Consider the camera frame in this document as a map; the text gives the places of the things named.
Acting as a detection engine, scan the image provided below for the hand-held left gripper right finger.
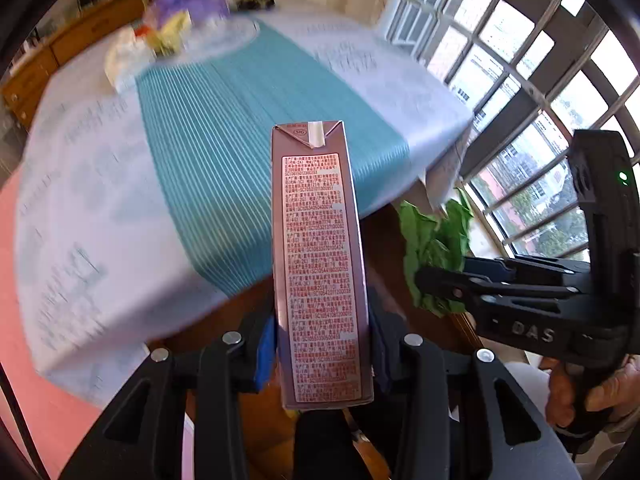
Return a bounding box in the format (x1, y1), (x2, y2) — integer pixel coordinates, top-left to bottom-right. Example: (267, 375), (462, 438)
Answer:
(350, 305), (583, 480)

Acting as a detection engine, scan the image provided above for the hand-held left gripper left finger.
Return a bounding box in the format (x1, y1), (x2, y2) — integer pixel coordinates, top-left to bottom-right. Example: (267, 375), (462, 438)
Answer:
(59, 316), (277, 480)

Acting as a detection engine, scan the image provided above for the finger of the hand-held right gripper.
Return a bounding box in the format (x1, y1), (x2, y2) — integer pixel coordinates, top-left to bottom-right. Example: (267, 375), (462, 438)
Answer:
(461, 255), (593, 276)
(414, 266), (586, 308)

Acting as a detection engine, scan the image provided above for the pink drink carton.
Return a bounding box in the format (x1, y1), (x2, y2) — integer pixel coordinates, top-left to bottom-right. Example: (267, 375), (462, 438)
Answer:
(271, 120), (375, 409)

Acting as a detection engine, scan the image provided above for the person's right hand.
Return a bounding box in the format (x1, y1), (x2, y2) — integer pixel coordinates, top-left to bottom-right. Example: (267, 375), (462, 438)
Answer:
(545, 354), (640, 428)

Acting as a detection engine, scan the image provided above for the tree print tablecloth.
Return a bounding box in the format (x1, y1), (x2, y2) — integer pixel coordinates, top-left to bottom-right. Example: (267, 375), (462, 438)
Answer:
(15, 10), (473, 408)

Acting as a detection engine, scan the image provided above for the clear plastic cup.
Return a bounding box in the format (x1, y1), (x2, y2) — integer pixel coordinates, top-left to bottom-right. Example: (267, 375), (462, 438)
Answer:
(182, 17), (261, 56)

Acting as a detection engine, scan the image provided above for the white crumpled paper bag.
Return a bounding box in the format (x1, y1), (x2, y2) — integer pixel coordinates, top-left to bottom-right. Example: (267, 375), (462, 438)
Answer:
(104, 27), (156, 92)

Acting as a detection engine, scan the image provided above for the yellow packet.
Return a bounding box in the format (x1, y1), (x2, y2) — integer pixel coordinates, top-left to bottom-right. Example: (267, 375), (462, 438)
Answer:
(152, 10), (193, 46)

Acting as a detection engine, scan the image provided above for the wooden desk with drawers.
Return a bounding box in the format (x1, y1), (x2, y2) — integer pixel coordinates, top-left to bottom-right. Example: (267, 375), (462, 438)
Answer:
(0, 0), (231, 121)

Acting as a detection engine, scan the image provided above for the dark window frame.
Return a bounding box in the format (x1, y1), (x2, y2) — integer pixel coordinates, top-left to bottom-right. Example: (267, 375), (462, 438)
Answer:
(377, 0), (640, 261)

